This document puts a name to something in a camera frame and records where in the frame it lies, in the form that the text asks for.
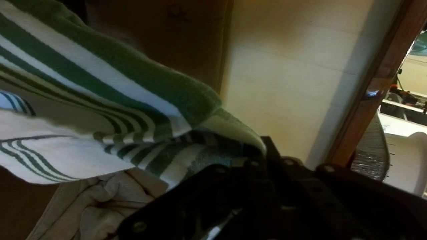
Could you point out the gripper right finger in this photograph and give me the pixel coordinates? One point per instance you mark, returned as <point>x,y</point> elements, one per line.
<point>350,206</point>

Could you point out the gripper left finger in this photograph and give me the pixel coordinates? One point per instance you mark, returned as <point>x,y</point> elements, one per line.
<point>206,196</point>

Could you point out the white and green striped towel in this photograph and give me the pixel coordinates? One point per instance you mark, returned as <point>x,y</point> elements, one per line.
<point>100,86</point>

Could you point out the beige crumpled cloth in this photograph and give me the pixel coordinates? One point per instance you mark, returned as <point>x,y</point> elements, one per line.
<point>100,203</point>

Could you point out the wooden door frame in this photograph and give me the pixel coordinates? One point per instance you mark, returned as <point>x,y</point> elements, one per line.
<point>373,86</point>

